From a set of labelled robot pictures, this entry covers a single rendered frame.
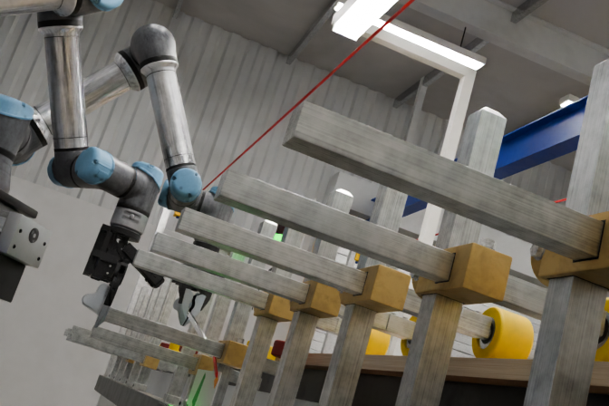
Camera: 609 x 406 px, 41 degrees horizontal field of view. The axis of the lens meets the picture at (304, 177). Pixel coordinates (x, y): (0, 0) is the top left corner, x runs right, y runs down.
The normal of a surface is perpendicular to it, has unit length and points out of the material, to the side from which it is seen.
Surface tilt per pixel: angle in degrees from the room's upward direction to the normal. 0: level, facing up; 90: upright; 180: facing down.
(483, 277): 90
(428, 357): 90
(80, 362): 90
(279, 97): 90
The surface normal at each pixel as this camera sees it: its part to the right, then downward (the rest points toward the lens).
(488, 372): -0.91, -0.35
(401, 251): 0.31, -0.19
